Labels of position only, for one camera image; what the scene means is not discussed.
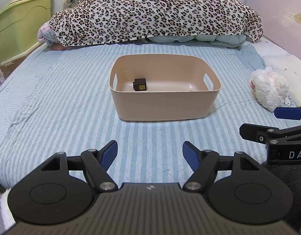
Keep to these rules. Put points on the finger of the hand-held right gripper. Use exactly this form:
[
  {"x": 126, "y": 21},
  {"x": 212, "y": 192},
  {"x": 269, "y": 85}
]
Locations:
[
  {"x": 250, "y": 131},
  {"x": 287, "y": 112}
]

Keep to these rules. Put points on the white fluffy cloth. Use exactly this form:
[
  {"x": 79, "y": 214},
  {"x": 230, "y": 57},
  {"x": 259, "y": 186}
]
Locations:
[{"x": 2, "y": 208}]

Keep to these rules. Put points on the pink floral cloth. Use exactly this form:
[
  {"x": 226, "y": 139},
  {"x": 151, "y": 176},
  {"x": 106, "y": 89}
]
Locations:
[{"x": 45, "y": 34}]

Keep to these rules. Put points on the pink headboard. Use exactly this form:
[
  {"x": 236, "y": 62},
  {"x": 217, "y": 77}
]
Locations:
[{"x": 280, "y": 17}]

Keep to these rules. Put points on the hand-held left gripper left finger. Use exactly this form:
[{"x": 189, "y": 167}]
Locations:
[{"x": 108, "y": 155}]

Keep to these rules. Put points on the striped bed sheet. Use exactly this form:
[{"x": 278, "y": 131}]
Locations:
[{"x": 67, "y": 102}]

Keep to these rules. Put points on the white plush toy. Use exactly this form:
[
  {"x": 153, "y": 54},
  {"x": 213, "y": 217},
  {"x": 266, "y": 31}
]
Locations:
[{"x": 270, "y": 90}]

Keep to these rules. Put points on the black cardboard box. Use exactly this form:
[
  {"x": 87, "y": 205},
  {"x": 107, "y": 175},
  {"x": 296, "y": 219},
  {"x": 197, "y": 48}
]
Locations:
[{"x": 140, "y": 84}]

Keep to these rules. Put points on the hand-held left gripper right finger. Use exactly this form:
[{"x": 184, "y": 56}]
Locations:
[{"x": 192, "y": 155}]

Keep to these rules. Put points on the green quilted duvet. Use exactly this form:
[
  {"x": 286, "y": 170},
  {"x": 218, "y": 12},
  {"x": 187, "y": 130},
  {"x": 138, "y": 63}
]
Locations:
[{"x": 214, "y": 40}]

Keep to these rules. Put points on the beige plastic storage bin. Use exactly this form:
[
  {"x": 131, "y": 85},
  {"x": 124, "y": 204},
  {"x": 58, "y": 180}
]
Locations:
[{"x": 165, "y": 105}]

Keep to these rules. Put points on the dark fuzzy cloth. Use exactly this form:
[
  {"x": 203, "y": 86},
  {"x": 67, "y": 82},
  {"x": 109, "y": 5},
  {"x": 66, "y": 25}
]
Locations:
[{"x": 290, "y": 183}]

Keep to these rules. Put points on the leopard print blanket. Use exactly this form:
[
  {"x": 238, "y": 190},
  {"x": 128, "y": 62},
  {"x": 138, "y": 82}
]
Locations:
[{"x": 152, "y": 9}]

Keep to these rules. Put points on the grey toy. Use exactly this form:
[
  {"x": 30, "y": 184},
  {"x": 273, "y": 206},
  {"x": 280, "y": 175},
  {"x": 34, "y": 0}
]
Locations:
[{"x": 73, "y": 0}]

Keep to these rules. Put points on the green cabinet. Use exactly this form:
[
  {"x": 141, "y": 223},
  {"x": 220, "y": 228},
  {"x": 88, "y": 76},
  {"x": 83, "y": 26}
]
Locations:
[{"x": 20, "y": 29}]

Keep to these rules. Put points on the white pillow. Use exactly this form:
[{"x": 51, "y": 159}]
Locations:
[{"x": 285, "y": 58}]

